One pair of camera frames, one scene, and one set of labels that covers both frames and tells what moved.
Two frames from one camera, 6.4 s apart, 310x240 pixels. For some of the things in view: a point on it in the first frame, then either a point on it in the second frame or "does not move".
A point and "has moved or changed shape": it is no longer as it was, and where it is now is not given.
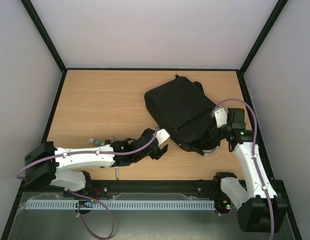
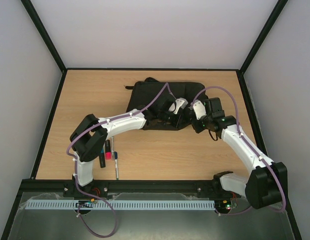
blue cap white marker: [117, 171] does not move
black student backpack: [185, 113] has moved or changed shape
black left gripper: [159, 152] to [178, 124]
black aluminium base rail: [128, 188] does not move
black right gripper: [212, 133] to [195, 123]
